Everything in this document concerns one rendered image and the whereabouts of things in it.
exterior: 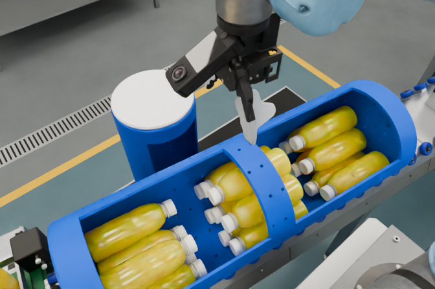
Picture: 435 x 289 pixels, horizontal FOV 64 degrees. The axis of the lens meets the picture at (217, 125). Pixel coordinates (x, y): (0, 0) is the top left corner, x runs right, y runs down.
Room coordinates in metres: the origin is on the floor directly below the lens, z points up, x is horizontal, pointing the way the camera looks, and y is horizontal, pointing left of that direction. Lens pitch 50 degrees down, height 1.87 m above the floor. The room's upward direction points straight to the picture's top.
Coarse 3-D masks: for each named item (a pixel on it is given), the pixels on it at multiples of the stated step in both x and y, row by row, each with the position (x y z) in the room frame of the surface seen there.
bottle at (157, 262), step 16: (176, 240) 0.30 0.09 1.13; (144, 256) 0.26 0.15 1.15; (160, 256) 0.26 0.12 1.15; (176, 256) 0.26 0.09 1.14; (112, 272) 0.23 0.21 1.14; (128, 272) 0.23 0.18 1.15; (144, 272) 0.23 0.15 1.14; (160, 272) 0.23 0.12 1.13; (112, 288) 0.20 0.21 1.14; (128, 288) 0.20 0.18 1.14; (144, 288) 0.20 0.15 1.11
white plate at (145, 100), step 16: (128, 80) 0.91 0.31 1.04; (144, 80) 0.91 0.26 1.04; (160, 80) 0.91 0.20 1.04; (112, 96) 0.83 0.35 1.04; (128, 96) 0.83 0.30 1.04; (144, 96) 0.83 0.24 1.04; (160, 96) 0.83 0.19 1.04; (176, 96) 0.83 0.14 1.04; (192, 96) 0.83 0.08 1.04; (128, 112) 0.76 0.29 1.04; (144, 112) 0.76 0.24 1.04; (160, 112) 0.76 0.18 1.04; (176, 112) 0.76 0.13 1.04; (144, 128) 0.69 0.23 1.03; (160, 128) 0.70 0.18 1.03
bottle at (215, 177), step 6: (264, 150) 0.53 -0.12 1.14; (228, 162) 0.50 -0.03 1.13; (216, 168) 0.49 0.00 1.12; (222, 168) 0.48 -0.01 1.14; (228, 168) 0.47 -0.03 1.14; (210, 174) 0.47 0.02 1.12; (216, 174) 0.46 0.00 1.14; (222, 174) 0.46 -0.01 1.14; (210, 180) 0.45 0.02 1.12; (216, 180) 0.45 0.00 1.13; (210, 186) 0.44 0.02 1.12
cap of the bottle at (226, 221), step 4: (224, 216) 0.35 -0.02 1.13; (228, 216) 0.35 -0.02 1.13; (224, 220) 0.34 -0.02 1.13; (228, 220) 0.34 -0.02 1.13; (224, 224) 0.34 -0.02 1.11; (228, 224) 0.33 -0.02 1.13; (232, 224) 0.34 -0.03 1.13; (224, 228) 0.34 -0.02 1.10; (228, 228) 0.33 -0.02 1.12; (232, 228) 0.33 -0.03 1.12; (228, 232) 0.33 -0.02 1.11
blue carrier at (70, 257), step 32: (320, 96) 0.68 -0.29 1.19; (352, 96) 0.73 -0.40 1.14; (384, 96) 0.64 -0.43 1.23; (288, 128) 0.67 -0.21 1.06; (384, 128) 0.62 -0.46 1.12; (192, 160) 0.45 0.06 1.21; (224, 160) 0.55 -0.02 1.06; (256, 160) 0.44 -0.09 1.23; (128, 192) 0.37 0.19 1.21; (160, 192) 0.45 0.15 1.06; (192, 192) 0.48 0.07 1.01; (256, 192) 0.37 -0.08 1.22; (352, 192) 0.42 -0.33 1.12; (64, 224) 0.30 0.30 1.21; (96, 224) 0.37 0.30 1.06; (192, 224) 0.41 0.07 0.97; (288, 224) 0.33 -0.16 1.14; (64, 256) 0.23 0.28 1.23; (224, 256) 0.32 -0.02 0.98; (256, 256) 0.28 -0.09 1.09; (64, 288) 0.17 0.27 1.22; (96, 288) 0.18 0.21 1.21; (192, 288) 0.20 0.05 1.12
